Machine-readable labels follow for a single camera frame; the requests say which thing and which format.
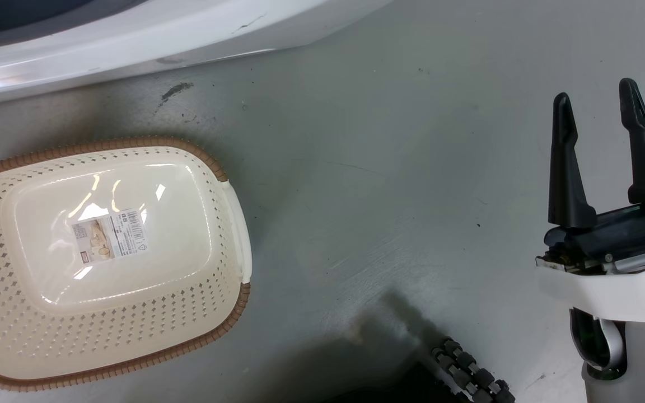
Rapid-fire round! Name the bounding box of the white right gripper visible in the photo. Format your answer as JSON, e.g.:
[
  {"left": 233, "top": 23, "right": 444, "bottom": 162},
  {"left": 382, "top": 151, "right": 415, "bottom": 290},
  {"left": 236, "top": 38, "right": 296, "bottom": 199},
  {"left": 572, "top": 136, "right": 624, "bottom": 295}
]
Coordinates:
[{"left": 535, "top": 78, "right": 645, "bottom": 325}]

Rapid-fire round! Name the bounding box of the cream perforated laundry basket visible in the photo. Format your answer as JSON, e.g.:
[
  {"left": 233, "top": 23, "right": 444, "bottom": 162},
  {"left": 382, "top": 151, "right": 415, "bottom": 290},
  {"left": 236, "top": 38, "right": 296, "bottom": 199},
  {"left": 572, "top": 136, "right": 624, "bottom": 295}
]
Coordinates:
[{"left": 0, "top": 136, "right": 253, "bottom": 392}]

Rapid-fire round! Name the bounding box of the white washing machine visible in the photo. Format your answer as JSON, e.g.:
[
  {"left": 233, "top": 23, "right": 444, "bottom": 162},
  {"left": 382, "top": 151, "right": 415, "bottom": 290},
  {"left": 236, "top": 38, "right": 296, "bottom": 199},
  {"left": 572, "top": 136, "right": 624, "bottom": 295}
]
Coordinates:
[{"left": 0, "top": 0, "right": 393, "bottom": 108}]

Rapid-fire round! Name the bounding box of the paper label sticker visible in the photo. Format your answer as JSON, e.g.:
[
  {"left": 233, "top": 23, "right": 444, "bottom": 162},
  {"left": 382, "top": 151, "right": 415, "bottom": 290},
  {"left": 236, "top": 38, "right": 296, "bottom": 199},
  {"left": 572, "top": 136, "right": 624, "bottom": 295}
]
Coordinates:
[{"left": 72, "top": 208, "right": 149, "bottom": 264}]

